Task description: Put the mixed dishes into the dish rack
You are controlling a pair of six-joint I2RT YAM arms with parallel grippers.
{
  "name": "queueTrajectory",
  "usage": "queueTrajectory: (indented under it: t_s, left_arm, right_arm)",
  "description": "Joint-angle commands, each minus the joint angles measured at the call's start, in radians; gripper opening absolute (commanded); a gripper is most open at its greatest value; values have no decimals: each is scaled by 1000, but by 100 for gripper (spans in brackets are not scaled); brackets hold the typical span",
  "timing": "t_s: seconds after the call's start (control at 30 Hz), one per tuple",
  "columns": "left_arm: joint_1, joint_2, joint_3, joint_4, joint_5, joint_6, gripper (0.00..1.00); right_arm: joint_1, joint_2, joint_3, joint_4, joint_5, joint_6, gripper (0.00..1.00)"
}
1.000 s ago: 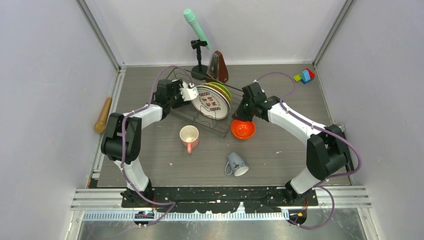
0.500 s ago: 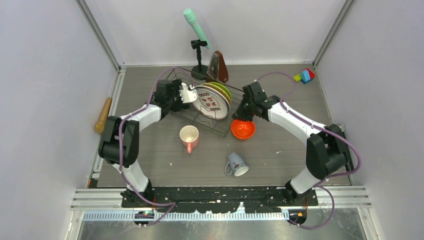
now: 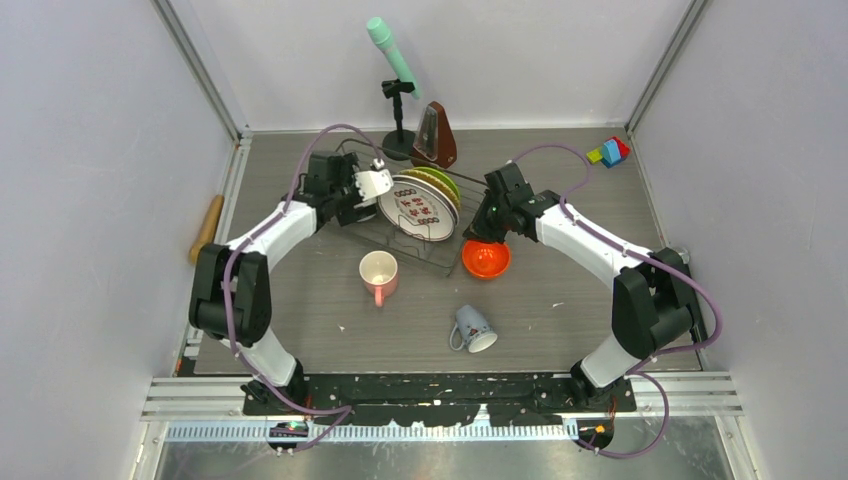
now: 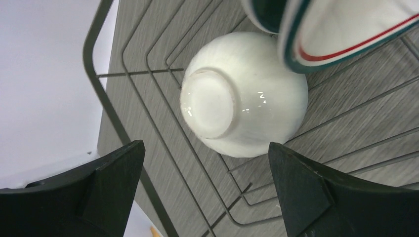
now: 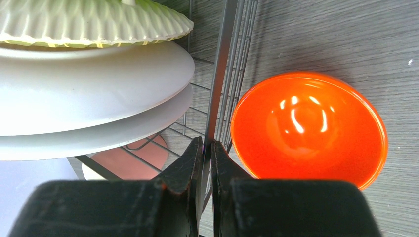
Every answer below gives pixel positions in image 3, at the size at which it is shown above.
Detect orange bowl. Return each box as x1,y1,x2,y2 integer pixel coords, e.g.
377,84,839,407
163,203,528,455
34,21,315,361
461,240,512,280

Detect white bowl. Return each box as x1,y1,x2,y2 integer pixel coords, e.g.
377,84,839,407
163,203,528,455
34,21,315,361
354,169,394,203

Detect black wire dish rack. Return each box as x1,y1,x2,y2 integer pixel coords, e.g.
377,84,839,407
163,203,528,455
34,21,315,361
341,160,485,276

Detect lime green plate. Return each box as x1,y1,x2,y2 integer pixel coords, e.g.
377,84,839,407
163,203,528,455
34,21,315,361
416,166,461,198

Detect small plate with red characters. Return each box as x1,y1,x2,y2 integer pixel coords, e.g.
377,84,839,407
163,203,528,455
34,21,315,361
377,174,458,243

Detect large green-rimmed plate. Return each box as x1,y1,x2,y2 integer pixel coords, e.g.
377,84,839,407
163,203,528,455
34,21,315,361
390,173,460,230

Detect pink mug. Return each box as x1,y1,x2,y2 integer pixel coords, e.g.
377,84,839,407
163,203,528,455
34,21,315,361
358,251,399,307

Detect grey mug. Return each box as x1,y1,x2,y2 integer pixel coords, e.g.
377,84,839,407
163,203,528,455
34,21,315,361
448,305,498,354

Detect woven bamboo tray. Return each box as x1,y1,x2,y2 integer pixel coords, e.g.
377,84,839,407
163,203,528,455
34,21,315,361
399,168,461,210

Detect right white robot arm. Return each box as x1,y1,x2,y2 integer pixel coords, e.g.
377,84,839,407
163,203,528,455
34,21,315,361
463,163,702,411

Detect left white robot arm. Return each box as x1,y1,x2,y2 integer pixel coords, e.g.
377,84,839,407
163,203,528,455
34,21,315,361
188,152,362,414

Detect black microphone stand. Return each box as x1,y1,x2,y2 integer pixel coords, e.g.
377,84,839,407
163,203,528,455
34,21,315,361
381,79,416,161

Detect brown metronome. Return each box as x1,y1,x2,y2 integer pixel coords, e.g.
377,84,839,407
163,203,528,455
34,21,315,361
411,101,458,169

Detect colourful toy blocks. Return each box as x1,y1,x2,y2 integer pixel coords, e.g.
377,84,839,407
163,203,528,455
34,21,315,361
586,136,631,169

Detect wooden rolling pin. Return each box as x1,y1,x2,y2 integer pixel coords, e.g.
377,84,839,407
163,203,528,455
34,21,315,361
188,195,225,265

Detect teal microphone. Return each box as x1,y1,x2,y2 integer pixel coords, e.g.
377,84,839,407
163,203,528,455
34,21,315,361
366,17,421,100

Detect black handheld microphone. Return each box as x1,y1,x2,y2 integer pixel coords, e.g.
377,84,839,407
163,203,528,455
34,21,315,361
672,246,708,343

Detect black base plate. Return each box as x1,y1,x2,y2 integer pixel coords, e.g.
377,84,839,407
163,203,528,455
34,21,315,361
284,373,636,427

